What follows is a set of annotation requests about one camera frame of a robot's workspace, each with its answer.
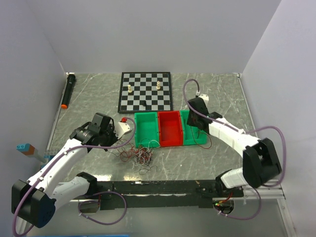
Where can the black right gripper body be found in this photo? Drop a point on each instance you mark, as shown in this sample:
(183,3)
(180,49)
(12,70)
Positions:
(191,120)

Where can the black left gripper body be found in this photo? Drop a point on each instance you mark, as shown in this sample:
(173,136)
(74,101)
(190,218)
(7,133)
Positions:
(108,136)

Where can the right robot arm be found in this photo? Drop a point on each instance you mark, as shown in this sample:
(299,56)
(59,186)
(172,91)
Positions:
(260,162)

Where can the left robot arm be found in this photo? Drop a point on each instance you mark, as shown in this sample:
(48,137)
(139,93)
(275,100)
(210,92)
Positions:
(37,199)

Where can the green bin right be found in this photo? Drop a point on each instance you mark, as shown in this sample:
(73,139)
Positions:
(191,135)

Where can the green bin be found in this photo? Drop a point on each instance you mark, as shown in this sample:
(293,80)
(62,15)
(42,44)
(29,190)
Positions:
(191,135)
(147,133)

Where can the red plastic bin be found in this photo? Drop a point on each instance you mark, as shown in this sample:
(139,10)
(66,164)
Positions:
(170,129)

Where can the green bin left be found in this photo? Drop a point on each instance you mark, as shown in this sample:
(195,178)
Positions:
(147,133)

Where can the cream chess piece left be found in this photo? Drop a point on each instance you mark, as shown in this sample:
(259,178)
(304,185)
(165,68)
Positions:
(129,88)

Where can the black and silver chessboard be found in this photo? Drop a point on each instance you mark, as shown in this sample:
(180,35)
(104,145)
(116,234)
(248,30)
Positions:
(143,86)

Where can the blue toy brick stack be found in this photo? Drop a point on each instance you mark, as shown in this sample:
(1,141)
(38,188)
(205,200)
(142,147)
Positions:
(49,154)

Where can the black marker orange cap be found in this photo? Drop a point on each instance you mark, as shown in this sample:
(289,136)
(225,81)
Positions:
(71,81)

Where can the blue orange block tool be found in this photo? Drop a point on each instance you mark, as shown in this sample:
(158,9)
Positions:
(30,151)

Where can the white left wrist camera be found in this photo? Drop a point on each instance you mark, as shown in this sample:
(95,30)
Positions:
(122,128)

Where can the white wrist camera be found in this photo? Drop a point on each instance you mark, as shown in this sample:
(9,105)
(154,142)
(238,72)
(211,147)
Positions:
(122,128)
(204,97)

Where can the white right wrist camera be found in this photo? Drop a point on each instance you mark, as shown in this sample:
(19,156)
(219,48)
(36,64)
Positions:
(204,97)

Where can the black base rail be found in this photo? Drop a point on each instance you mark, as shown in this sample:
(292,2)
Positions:
(176,193)

